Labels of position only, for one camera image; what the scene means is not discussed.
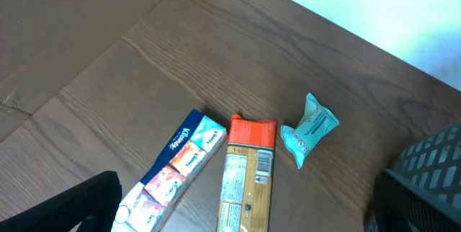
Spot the teal snack packet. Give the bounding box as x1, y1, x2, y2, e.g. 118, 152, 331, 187
281, 93, 339, 169

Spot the grey plastic mesh basket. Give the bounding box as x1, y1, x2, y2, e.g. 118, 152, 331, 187
364, 121, 460, 231

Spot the Kleenex tissue multipack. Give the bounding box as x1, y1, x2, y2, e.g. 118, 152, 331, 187
111, 110, 227, 232

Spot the orange cracker package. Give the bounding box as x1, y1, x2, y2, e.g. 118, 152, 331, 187
216, 114, 277, 232

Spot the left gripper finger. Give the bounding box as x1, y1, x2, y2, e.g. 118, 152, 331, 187
1, 171, 122, 232

